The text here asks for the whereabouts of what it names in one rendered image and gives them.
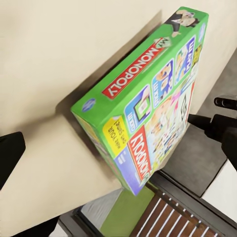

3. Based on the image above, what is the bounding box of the board game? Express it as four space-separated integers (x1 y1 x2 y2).
71 6 209 197

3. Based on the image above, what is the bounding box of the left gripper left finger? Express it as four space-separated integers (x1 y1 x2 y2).
0 131 26 191

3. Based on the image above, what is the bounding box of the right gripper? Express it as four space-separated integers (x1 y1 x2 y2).
187 114 237 141

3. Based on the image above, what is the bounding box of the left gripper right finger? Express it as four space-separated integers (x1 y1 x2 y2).
221 131 237 171

